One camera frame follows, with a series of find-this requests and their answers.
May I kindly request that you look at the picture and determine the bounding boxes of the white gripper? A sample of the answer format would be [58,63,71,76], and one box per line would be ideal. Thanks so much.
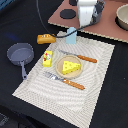
[77,1,105,27]

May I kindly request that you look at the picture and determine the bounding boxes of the orange toy bread loaf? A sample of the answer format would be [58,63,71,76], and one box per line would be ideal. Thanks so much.
[37,34,56,44]

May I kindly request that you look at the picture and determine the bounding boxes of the yellow toy cheese wedge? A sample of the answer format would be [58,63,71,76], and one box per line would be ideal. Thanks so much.
[62,61,81,74]

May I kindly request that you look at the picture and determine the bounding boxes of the yellow toy butter box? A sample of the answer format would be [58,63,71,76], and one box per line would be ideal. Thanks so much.
[42,51,53,67]

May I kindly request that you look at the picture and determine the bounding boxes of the light blue milk carton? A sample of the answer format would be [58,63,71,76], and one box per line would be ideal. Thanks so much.
[66,27,77,44]

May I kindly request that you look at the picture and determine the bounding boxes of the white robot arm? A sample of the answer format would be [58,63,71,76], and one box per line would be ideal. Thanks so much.
[77,0,105,27]

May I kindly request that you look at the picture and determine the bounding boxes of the black round burner back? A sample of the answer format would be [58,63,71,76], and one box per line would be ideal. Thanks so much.
[69,0,78,6]

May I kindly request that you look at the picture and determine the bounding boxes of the black round burner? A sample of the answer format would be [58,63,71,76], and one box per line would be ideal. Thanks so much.
[60,9,76,19]
[69,0,78,6]

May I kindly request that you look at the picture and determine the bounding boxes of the pink toy stove board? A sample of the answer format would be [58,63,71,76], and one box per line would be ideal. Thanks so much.
[48,0,128,43]

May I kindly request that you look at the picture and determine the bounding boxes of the black round burner front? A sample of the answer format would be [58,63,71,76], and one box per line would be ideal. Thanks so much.
[60,9,76,19]

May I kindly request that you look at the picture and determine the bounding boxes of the beige bowl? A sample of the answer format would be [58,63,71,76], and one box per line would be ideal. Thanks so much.
[116,4,128,30]

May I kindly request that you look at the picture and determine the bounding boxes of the round wooden plate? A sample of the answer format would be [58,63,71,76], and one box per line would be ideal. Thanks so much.
[55,55,83,79]

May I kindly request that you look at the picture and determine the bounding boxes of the grey toy frying pan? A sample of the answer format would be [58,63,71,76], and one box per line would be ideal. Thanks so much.
[7,43,34,79]

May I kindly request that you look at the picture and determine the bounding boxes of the toy knife wooden handle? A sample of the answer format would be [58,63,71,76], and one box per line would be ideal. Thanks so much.
[58,50,97,63]

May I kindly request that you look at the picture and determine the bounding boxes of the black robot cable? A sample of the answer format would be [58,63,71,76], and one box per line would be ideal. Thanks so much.
[35,0,93,40]

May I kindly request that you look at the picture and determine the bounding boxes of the toy fork wooden handle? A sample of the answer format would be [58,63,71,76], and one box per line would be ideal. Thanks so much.
[44,71,85,90]

